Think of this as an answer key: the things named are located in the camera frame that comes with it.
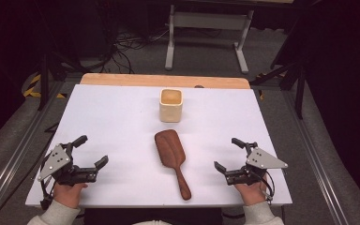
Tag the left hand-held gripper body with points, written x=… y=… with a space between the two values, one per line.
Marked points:
x=59 y=162

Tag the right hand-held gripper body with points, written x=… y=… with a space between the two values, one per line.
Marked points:
x=258 y=162

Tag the person's right hand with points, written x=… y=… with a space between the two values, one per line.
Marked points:
x=251 y=193

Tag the person's left hand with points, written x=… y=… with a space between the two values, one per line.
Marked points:
x=67 y=194

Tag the brown wooden spatula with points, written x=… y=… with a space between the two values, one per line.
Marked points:
x=172 y=153

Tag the black metal stand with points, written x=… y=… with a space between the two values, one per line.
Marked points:
x=296 y=81
x=44 y=81

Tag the yellow black hazard tape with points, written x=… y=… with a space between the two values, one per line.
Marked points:
x=33 y=88

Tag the cream square cup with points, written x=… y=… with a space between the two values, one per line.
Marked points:
x=170 y=106

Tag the light wooden board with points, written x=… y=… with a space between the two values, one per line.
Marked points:
x=165 y=80

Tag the aluminium floor rail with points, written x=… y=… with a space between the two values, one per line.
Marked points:
x=315 y=162
x=15 y=156

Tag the white metal table frame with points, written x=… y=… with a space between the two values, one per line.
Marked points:
x=207 y=20

